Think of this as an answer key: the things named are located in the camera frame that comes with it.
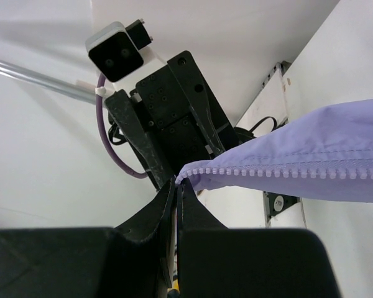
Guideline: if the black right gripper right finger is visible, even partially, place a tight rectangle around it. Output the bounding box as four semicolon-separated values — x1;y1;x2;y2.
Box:
177;183;341;297

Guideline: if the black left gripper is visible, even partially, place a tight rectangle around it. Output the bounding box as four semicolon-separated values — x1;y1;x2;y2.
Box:
104;50;239;191

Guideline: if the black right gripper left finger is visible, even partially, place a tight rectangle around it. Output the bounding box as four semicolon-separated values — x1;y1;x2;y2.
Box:
0;180;177;297

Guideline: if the lilac zip-up jacket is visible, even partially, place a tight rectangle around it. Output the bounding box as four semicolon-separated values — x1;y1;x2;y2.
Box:
176;99;373;203

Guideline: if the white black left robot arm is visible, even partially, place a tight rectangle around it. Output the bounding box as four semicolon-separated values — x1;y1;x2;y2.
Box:
104;51;240;190

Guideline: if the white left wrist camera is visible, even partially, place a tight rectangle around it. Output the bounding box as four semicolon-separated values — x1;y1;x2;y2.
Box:
85;19;166;92

